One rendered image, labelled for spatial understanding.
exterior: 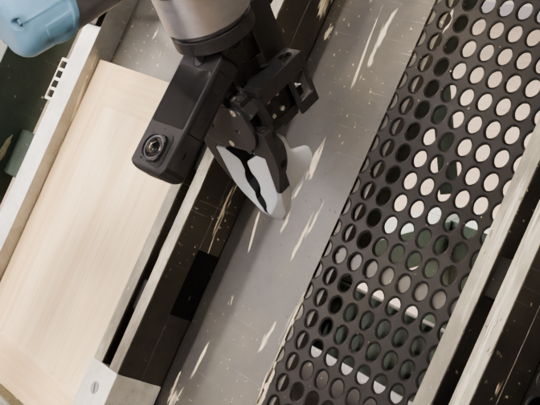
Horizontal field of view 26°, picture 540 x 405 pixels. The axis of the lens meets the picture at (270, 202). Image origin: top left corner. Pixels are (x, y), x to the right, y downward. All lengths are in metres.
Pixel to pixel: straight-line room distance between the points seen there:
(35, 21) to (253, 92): 0.21
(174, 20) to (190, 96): 0.06
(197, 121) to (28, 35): 0.17
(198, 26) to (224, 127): 0.11
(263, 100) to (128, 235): 0.63
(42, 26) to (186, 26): 0.13
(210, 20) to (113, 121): 0.79
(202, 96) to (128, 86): 0.76
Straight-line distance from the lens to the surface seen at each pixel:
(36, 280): 1.73
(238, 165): 1.04
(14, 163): 2.01
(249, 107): 0.98
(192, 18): 0.93
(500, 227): 1.08
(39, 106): 2.04
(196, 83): 0.96
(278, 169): 1.00
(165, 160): 0.95
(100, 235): 1.64
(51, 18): 0.87
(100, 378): 1.45
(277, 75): 0.99
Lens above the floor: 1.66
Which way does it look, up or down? 18 degrees down
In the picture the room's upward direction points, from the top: straight up
